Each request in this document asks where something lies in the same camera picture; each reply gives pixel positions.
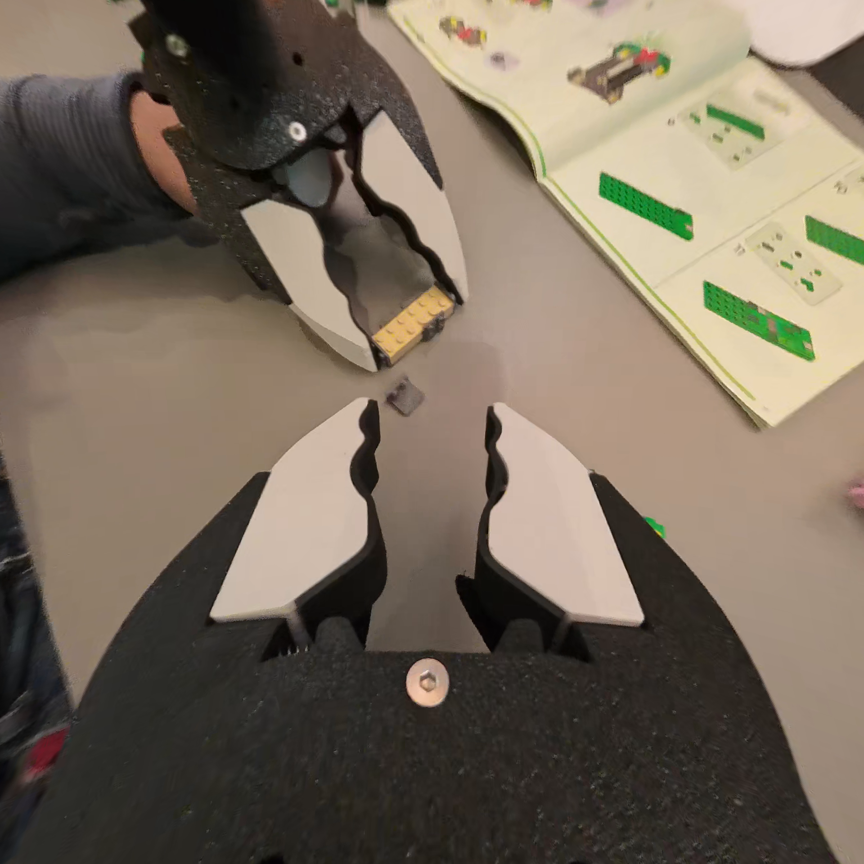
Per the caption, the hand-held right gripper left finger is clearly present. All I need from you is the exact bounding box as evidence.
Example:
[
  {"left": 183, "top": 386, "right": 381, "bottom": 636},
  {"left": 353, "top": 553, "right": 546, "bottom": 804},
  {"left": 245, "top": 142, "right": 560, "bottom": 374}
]
[{"left": 209, "top": 397, "right": 389, "bottom": 652}]

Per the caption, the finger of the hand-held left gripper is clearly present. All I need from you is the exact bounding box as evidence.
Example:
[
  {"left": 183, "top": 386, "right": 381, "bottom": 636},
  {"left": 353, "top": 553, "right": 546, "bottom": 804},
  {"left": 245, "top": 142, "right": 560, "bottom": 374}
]
[
  {"left": 239, "top": 197, "right": 380, "bottom": 374},
  {"left": 351, "top": 108, "right": 469, "bottom": 306}
]

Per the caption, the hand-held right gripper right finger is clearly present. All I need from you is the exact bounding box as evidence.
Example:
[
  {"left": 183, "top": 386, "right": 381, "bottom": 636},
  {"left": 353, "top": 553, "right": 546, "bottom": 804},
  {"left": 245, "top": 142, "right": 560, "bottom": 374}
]
[{"left": 456, "top": 402, "right": 646, "bottom": 654}]

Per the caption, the tan brick plate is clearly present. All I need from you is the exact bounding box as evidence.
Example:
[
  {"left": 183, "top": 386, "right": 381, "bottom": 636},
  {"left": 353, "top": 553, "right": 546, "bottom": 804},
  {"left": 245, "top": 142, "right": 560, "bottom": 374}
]
[{"left": 370, "top": 283, "right": 455, "bottom": 369}]

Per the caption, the small dark grey brick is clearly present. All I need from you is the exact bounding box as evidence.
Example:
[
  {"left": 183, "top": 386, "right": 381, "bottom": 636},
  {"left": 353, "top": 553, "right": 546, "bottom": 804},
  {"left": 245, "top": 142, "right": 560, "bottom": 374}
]
[{"left": 385, "top": 378, "right": 426, "bottom": 417}]

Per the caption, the person's left forearm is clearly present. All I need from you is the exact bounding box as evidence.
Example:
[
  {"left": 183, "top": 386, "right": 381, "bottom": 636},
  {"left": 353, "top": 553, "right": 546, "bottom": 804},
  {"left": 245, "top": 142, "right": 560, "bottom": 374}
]
[{"left": 0, "top": 71, "right": 198, "bottom": 284}]

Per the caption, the person's left hand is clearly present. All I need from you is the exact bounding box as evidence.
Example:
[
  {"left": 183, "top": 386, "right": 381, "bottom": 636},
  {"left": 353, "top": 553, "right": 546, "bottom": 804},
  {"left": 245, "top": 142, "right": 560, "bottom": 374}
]
[{"left": 130, "top": 90, "right": 198, "bottom": 218}]

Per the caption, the brick instruction booklet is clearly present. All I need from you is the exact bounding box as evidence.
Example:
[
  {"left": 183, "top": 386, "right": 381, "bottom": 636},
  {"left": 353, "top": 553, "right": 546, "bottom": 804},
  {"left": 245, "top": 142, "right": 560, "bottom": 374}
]
[{"left": 388, "top": 0, "right": 864, "bottom": 430}]

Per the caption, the white flat object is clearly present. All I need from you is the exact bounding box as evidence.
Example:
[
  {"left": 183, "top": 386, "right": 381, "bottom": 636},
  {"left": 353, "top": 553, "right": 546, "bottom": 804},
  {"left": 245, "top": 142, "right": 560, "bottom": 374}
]
[{"left": 746, "top": 0, "right": 864, "bottom": 68}]

